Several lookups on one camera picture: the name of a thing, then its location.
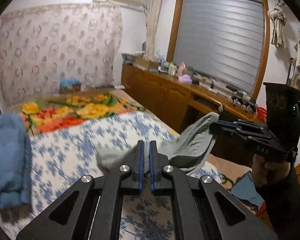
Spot grey window roller blind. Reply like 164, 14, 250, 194
173, 0, 264, 93

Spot cardboard box on sideboard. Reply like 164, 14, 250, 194
134, 56, 159, 70

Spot right hand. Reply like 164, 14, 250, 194
251, 154, 291, 187

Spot colourful floral blanket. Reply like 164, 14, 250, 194
11, 89, 146, 136

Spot patterned pink circle curtain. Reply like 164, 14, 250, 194
0, 3, 123, 106

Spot pink bottle on sideboard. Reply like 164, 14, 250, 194
177, 62, 187, 77

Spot folded blue denim jeans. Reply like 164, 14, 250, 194
0, 113, 32, 209

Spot blue floral white quilt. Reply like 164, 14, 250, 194
0, 110, 223, 240

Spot cardboard box with blue cloth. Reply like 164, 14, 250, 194
59, 77, 81, 94

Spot tied beige curtain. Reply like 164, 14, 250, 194
143, 0, 162, 62

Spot grey-green pants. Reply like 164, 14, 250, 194
96, 112, 221, 179

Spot pink tissue pack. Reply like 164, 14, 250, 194
178, 74, 192, 85

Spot long wooden sideboard cabinet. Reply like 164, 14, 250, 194
121, 64, 260, 133

